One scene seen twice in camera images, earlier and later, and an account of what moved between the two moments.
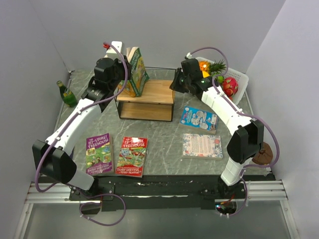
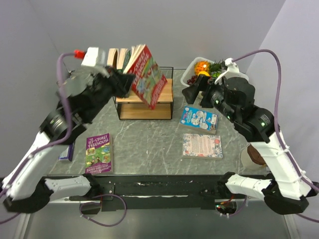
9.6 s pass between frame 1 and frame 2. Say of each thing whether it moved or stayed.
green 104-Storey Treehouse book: moved
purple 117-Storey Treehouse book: stayed
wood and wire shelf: stayed
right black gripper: moved
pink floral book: stayed
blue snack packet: stayed
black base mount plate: stayed
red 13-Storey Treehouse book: moved
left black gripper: moved
